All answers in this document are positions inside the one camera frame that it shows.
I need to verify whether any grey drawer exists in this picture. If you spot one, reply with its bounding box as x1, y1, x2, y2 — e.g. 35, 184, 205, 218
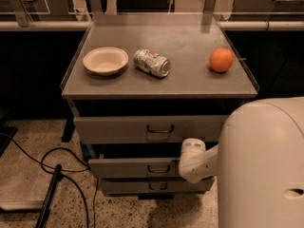
74, 115, 228, 144
88, 155, 180, 179
101, 178, 215, 196

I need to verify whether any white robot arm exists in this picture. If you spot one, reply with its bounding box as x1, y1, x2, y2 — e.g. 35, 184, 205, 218
179, 97, 304, 228

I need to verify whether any grey drawer cabinet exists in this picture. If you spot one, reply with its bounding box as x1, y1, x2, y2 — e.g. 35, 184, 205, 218
60, 12, 260, 201

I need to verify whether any grey top drawer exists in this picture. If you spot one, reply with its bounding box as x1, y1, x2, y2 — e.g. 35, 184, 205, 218
74, 115, 228, 144

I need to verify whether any grey bottom drawer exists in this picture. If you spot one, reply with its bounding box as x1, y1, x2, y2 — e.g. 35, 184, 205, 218
101, 178, 215, 196

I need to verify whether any crushed silver soda can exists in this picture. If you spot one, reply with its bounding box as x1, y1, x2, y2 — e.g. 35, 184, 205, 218
133, 49, 171, 78

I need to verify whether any orange fruit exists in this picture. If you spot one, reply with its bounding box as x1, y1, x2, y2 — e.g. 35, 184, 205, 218
209, 47, 234, 73

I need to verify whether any black pole on floor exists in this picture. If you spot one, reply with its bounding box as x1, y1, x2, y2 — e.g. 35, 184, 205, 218
35, 164, 62, 228

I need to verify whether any black floor cable left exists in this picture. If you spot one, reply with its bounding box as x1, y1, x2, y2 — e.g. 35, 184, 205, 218
0, 131, 98, 228

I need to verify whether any white horizontal rail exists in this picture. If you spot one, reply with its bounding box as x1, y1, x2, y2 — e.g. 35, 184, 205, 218
0, 20, 304, 32

